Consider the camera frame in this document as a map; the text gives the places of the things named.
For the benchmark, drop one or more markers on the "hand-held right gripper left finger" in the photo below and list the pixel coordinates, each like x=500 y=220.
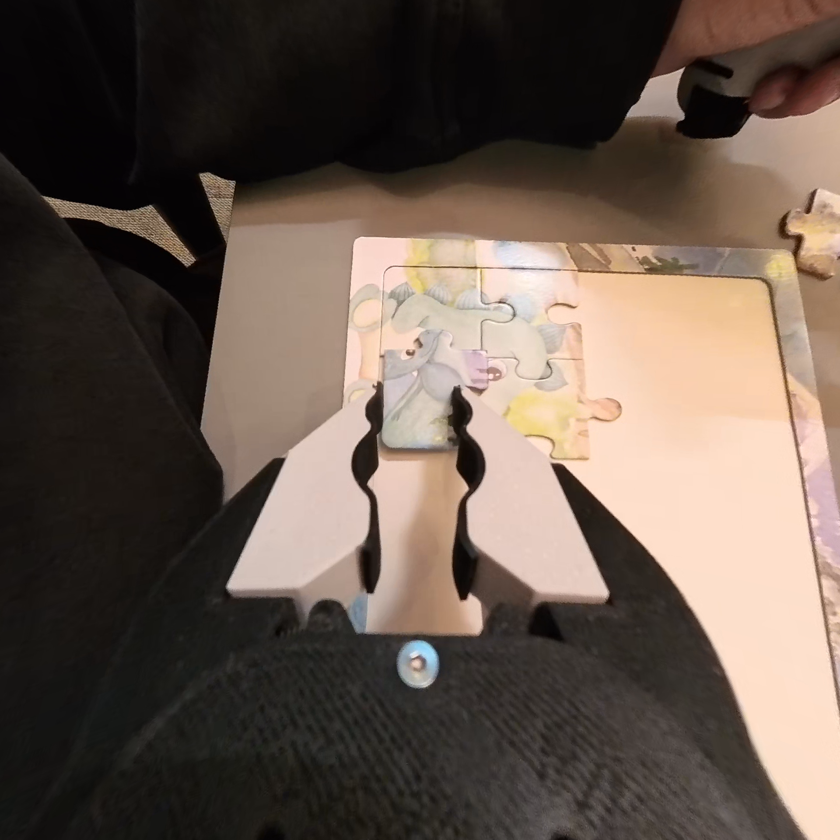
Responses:
x=302 y=525

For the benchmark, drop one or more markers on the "person's left hand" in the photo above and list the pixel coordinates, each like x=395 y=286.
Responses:
x=735 y=26

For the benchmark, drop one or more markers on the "pile of jigsaw pieces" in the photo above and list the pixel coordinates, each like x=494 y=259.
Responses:
x=817 y=229

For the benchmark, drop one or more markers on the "puzzle tray with painted border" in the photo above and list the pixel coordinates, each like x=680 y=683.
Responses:
x=689 y=459

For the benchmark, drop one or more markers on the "yellow green eyed jigsaw piece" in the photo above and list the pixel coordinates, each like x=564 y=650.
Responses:
x=544 y=420

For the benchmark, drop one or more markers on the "blue dinosaur head jigsaw piece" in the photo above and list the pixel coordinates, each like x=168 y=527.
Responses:
x=413 y=407

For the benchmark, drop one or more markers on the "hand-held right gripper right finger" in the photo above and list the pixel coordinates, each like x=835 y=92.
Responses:
x=538 y=531

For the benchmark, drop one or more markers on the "person's left forearm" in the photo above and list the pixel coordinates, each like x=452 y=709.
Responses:
x=459 y=79

